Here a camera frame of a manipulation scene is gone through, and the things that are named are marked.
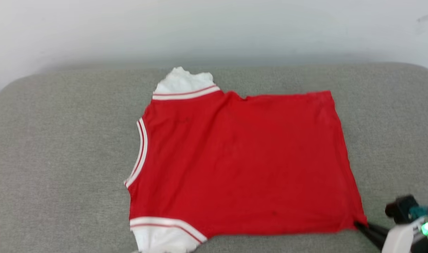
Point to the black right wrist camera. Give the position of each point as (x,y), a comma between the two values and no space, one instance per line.
(402,209)

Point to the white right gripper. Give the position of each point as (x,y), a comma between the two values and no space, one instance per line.
(403,239)

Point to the red and white shirt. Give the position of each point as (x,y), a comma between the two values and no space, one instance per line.
(242,161)

